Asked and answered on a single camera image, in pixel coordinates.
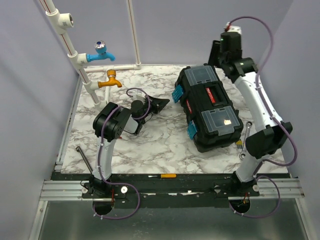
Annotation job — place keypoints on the orange handle screwdriver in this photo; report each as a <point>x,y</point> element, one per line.
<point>164,176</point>

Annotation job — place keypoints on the black plastic toolbox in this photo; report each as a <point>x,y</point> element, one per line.
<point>212,120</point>

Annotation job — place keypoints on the white PVC pipe frame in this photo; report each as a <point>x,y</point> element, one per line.
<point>61,22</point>

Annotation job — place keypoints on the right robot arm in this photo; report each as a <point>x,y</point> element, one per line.
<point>271,131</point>

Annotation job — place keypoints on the silver ratchet wrench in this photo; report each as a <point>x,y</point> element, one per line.
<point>247,134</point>

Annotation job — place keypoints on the aluminium extrusion rail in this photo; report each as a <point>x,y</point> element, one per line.
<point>60,190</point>

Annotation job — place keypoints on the orange water tap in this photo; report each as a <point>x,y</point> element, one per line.
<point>111,80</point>

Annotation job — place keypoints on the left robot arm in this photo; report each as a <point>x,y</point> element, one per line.
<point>108,127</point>

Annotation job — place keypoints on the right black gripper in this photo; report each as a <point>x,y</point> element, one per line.
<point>215,50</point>

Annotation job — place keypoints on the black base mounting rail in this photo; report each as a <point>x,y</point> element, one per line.
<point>138,191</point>

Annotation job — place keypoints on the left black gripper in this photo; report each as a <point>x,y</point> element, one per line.
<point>157,104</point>

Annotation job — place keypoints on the blue water tap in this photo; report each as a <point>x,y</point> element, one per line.
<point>101,53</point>

